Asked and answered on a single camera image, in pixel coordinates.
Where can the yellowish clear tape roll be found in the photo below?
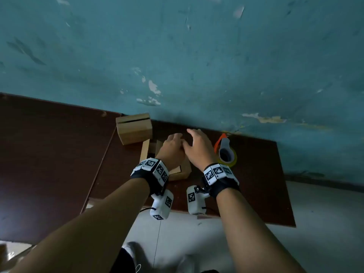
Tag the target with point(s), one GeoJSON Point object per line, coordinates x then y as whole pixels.
{"type": "Point", "coordinates": [235, 157]}

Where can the large brown cardboard box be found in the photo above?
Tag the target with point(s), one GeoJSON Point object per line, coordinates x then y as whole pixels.
{"type": "Point", "coordinates": [135, 130]}

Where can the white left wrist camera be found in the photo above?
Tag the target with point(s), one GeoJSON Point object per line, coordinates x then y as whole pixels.
{"type": "Point", "coordinates": [160, 206]}

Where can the white left shoe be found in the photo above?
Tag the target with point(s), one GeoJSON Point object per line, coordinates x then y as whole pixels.
{"type": "Point", "coordinates": [130, 250]}

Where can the person's left hand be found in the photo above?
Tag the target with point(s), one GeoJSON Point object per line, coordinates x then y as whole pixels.
{"type": "Point", "coordinates": [170, 152]}

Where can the person's right hand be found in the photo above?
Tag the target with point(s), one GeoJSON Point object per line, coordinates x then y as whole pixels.
{"type": "Point", "coordinates": [200, 150]}

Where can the person's left forearm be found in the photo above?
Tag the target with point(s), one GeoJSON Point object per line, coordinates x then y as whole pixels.
{"type": "Point", "coordinates": [93, 230]}

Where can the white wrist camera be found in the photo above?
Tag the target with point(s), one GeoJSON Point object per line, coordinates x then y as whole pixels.
{"type": "Point", "coordinates": [160, 206]}
{"type": "Point", "coordinates": [194, 206]}

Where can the black trousers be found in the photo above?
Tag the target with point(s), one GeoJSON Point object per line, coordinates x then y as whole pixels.
{"type": "Point", "coordinates": [122, 264]}

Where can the small brown cardboard box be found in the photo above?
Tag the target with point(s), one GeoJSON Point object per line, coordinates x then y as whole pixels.
{"type": "Point", "coordinates": [184, 171]}

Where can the person's right forearm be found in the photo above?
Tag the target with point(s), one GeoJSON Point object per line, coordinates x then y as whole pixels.
{"type": "Point", "coordinates": [247, 233]}

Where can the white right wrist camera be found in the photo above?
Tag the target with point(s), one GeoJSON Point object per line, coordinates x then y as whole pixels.
{"type": "Point", "coordinates": [194, 206]}

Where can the orange tape dispenser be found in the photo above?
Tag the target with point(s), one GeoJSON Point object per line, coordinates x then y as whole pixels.
{"type": "Point", "coordinates": [219, 141]}

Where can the dark brown wooden desk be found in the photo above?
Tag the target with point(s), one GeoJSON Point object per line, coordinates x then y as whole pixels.
{"type": "Point", "coordinates": [42, 156]}

